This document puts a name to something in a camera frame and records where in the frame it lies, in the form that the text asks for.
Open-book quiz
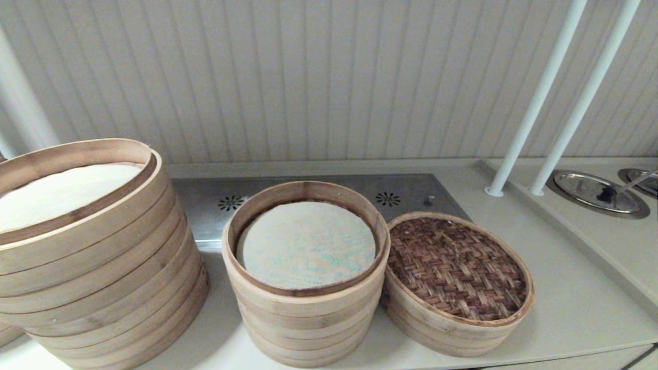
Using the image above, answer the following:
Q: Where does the round steel recessed lid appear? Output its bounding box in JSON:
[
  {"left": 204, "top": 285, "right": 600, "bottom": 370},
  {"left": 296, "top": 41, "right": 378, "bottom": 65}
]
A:
[
  {"left": 546, "top": 170, "right": 651, "bottom": 220},
  {"left": 618, "top": 168, "right": 658, "bottom": 200}
]

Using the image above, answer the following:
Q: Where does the white round pillar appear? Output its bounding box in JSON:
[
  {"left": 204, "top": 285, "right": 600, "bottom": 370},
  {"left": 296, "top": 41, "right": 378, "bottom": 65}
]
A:
[{"left": 0, "top": 26, "right": 60, "bottom": 155}]

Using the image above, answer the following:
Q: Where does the medium bamboo steamer stack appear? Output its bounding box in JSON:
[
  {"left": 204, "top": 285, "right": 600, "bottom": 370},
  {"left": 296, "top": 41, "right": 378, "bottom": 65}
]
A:
[{"left": 222, "top": 180, "right": 391, "bottom": 368}]

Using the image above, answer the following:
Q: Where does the stainless steel vented plate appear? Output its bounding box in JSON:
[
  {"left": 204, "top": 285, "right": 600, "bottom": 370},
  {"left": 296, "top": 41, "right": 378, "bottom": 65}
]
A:
[{"left": 171, "top": 174, "right": 470, "bottom": 252}]

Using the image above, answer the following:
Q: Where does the large bamboo steamer stack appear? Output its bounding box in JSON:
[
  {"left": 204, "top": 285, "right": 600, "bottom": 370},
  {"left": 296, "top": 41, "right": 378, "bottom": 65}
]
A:
[{"left": 0, "top": 138, "right": 210, "bottom": 370}]

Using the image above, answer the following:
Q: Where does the white metal pole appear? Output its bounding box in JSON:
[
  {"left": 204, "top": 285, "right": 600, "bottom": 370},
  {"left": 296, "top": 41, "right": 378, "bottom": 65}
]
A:
[
  {"left": 485, "top": 0, "right": 588, "bottom": 198},
  {"left": 529, "top": 0, "right": 642, "bottom": 197}
]

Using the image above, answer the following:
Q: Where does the small bamboo steamer basket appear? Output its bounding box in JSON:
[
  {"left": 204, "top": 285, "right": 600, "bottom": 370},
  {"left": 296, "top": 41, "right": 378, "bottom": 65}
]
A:
[{"left": 381, "top": 288, "right": 517, "bottom": 359}]

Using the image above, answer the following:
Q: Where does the woven bamboo steamer lid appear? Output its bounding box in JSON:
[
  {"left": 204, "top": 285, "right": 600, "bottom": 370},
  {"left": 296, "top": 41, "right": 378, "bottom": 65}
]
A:
[{"left": 384, "top": 211, "right": 535, "bottom": 335}]

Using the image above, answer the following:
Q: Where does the white cloth steamer liner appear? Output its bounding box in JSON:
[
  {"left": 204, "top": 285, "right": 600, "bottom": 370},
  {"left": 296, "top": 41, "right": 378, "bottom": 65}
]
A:
[{"left": 0, "top": 162, "right": 145, "bottom": 233}]

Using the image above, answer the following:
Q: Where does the white mesh steamer liner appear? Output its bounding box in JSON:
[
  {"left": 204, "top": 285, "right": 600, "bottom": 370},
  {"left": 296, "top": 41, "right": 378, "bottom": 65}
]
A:
[{"left": 236, "top": 201, "right": 377, "bottom": 290}]

